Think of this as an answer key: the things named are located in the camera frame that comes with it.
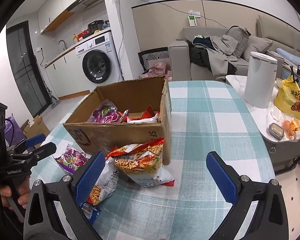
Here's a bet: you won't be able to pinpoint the grey cushion left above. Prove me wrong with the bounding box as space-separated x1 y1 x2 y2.
226 25 251 59

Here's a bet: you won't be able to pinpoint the white washing machine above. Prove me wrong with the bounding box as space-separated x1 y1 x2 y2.
75 31 123 86

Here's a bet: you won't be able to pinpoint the black patterned chair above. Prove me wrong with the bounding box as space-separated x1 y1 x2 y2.
138 47 170 72

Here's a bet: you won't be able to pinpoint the small metal tin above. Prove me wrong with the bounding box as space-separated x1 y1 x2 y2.
269 123 285 140

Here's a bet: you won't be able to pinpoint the yellow plastic bag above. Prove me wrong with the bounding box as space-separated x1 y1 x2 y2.
274 75 300 119

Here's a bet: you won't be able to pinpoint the white side table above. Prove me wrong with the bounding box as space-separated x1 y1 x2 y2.
226 75 300 144

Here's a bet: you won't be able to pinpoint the white trash bin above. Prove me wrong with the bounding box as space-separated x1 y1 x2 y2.
243 51 277 108

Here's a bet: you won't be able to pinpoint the cardboard box on floor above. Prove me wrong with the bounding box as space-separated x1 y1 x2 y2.
23 115 50 138

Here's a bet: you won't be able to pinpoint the purple snack bag front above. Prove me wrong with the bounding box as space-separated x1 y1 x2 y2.
88 100 123 124

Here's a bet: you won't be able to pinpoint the blue biscuit pack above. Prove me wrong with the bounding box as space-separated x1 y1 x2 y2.
80 202 101 225

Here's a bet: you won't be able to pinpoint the purple snack bag rear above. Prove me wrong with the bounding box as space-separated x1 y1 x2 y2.
54 144 91 175

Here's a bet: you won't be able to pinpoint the purple snack bag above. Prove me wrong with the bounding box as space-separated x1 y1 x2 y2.
88 100 123 124
54 144 91 175

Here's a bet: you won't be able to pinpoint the pink bag on floor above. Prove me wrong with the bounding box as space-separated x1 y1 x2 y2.
140 62 173 81

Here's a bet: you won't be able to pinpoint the SF cardboard box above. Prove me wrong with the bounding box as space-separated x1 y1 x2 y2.
63 76 171 165

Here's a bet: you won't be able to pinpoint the white noodle snack bag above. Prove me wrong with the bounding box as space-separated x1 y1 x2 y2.
87 157 119 206

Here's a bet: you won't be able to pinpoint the left hand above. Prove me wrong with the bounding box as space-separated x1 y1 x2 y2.
0 175 31 210

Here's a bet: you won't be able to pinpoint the orange noodle snack bag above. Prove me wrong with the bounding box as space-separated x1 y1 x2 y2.
107 137 174 187

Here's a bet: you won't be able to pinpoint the teal checkered tablecloth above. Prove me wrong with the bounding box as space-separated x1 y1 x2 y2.
29 80 276 240

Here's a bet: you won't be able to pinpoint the grey sofa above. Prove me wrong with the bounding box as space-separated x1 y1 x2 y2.
167 15 300 82

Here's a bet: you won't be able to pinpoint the grey cushion right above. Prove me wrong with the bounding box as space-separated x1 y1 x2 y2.
241 35 273 61

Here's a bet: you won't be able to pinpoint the red crisp chips bag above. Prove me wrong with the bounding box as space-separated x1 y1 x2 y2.
126 105 160 124

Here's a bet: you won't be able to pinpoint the grey cushion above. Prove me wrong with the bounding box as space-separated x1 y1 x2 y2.
226 25 251 59
241 35 273 61

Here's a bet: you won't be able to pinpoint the orange peels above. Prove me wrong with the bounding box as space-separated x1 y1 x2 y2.
282 119 300 140

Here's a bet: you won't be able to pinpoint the range hood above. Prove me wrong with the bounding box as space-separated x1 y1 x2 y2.
66 0 104 13

